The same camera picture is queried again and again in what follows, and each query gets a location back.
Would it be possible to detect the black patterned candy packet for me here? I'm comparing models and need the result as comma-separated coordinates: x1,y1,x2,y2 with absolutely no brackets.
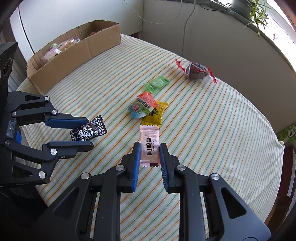
70,115,109,142

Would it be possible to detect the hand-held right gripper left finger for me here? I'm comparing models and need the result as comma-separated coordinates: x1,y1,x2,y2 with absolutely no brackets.
38,142,142,241

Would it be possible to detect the white cable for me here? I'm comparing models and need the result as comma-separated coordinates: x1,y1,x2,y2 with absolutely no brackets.
124,0,185,24

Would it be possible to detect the dark red snack packet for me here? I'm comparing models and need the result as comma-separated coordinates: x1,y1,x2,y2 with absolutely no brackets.
89,27,109,37

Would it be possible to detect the grey cable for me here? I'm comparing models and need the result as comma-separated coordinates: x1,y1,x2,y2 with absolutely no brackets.
181,0,197,56

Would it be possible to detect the jelly cup with red lid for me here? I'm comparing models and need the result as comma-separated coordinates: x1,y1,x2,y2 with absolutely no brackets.
128,91,158,118

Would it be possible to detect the pink snack packet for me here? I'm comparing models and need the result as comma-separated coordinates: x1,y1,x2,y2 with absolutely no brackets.
139,125,161,168

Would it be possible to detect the brown cardboard box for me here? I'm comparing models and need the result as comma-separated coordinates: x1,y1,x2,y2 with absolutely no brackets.
26,20,121,95

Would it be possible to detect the wooden chair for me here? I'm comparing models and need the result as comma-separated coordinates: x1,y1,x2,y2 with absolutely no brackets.
274,195,294,224

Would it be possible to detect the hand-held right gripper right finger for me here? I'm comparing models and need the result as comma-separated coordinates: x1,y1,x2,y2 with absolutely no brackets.
159,142,271,241

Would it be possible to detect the red-wrapped dark snack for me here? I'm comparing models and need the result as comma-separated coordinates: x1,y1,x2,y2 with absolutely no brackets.
174,58,218,83

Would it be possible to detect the potted plant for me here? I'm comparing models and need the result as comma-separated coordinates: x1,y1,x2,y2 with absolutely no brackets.
228,0,253,14

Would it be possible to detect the small trailing plant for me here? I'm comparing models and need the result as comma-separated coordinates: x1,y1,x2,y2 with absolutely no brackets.
244,0,274,39

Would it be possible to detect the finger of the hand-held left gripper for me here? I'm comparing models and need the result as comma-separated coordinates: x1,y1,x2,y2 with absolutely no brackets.
5,140,94,185
7,91,89,129

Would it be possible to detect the green printed carton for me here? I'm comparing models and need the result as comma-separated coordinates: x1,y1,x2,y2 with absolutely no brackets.
276,124,296,142

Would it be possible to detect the tan snack packet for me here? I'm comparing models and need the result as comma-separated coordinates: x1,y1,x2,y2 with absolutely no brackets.
54,38,81,52

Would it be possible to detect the yellow snack packet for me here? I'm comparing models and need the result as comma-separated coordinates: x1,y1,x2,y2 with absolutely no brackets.
141,101,169,127

